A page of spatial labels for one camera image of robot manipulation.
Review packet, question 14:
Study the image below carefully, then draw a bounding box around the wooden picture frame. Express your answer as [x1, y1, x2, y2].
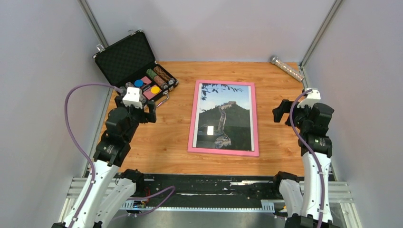
[187, 79, 260, 158]

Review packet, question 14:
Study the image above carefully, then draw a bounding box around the yellow poker chip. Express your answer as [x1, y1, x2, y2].
[150, 86, 161, 95]

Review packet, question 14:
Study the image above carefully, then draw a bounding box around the aluminium front rail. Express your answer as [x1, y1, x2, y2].
[60, 174, 363, 228]

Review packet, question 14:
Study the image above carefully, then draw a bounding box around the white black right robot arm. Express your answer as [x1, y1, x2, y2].
[271, 100, 335, 228]

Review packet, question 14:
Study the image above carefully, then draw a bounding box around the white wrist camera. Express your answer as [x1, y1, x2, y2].
[122, 87, 143, 109]
[297, 88, 321, 108]

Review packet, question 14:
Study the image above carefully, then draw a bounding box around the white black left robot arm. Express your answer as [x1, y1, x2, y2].
[52, 96, 156, 228]

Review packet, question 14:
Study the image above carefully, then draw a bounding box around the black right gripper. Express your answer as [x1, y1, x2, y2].
[272, 99, 313, 131]

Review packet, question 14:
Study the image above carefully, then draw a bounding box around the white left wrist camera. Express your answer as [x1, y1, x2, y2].
[122, 87, 143, 109]

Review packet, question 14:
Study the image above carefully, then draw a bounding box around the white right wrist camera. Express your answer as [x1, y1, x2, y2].
[297, 88, 321, 108]

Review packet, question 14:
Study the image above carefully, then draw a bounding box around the black poker chip case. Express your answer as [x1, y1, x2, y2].
[93, 30, 179, 106]

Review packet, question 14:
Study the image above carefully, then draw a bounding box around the aluminium enclosure post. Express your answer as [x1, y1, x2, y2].
[299, 0, 344, 69]
[78, 0, 109, 52]

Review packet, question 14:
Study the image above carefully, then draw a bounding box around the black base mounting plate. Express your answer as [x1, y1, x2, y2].
[112, 171, 282, 209]

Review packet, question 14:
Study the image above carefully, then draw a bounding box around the glittery silver tube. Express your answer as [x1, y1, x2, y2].
[269, 55, 305, 82]

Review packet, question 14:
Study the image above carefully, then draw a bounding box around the left aluminium enclosure post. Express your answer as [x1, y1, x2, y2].
[78, 0, 109, 52]

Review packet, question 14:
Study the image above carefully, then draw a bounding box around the blue poker chip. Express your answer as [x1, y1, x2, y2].
[134, 79, 144, 87]

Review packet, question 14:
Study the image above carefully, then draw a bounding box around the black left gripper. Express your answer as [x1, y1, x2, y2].
[115, 95, 156, 142]

